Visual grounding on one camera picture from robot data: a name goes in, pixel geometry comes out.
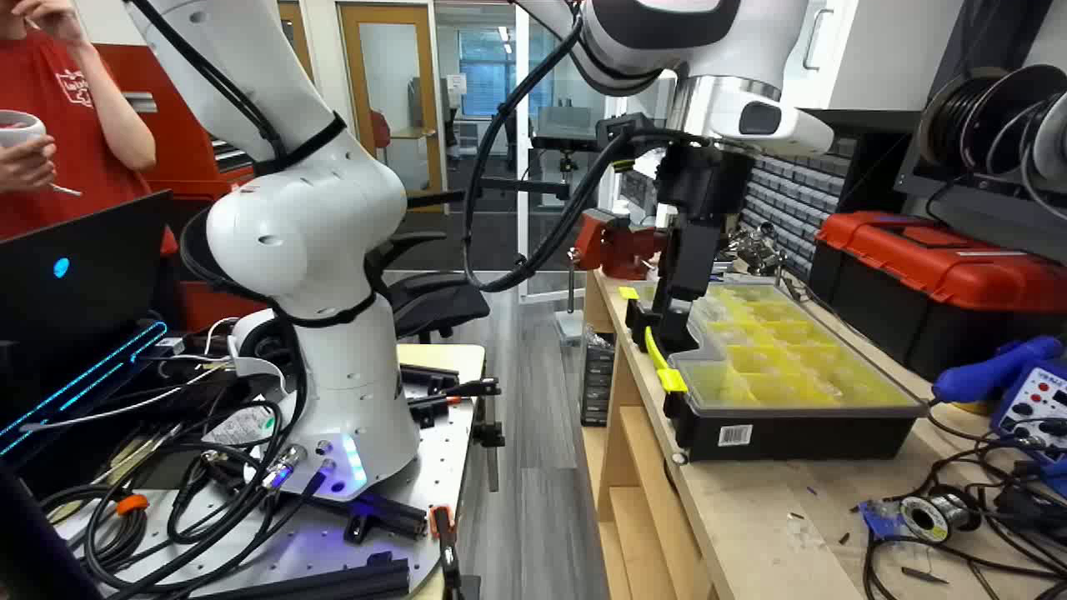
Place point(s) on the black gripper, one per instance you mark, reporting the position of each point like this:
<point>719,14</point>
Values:
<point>720,188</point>

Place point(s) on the clear plastic parts box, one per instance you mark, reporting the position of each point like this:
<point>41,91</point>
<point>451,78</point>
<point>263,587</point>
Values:
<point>779,353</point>

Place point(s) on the white VR controller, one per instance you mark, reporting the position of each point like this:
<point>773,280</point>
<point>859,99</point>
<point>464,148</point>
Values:
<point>22,129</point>

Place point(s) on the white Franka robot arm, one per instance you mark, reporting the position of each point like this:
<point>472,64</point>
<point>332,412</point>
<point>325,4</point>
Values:
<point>321,222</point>

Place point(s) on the person left forearm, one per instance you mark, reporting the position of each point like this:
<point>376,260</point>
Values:
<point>119,111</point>

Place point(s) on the person right hand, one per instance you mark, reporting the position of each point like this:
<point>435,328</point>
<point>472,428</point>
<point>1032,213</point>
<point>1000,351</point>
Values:
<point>25,167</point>

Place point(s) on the person left hand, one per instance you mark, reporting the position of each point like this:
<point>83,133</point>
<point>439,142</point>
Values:
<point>52,17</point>

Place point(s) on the red bench vise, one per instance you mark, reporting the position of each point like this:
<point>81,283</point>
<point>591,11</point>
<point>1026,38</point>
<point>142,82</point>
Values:
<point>606,243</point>

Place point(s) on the dark parts drawer cabinet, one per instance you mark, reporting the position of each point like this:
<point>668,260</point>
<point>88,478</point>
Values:
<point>800,200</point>

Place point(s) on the black organizer case yellow bins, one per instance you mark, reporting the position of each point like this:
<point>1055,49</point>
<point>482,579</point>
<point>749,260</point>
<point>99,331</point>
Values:
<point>800,433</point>

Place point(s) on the wooden workbench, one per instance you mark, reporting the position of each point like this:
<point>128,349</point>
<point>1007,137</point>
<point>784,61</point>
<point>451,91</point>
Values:
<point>634,478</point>

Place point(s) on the black office chair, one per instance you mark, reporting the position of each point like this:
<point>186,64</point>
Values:
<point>435,302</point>

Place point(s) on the black clamp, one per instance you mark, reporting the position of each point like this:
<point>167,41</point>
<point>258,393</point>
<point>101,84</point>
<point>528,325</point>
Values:
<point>384,522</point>
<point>444,393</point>

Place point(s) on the red and black toolbox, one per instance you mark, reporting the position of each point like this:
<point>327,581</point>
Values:
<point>946,269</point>

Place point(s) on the perforated robot mounting table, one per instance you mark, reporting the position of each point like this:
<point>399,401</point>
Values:
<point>444,467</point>

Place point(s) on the blue connector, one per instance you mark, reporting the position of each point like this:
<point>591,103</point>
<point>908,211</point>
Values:
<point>880,522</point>

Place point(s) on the dark spool rack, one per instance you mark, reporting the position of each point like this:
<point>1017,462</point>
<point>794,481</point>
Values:
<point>978,219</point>

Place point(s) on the black aluminium bar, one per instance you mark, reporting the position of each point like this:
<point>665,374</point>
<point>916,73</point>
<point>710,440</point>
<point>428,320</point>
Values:
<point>311,581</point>

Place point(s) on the red tool cabinet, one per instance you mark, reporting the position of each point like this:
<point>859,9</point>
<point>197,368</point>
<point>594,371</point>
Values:
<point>187,133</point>

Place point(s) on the orange connector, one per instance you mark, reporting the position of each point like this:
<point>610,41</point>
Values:
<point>131,503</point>

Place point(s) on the black laptop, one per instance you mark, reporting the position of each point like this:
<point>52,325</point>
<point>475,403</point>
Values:
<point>88,269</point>

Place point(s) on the black box blue trim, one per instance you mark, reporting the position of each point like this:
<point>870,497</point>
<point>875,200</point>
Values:
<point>68,388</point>

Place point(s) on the person torso red shirt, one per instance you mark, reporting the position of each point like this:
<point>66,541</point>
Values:
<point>35,84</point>

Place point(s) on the white wall cabinet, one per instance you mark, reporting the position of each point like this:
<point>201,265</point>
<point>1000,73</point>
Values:
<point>888,54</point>

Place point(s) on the wooden door frame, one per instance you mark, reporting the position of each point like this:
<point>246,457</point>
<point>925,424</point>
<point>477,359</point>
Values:
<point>347,102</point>

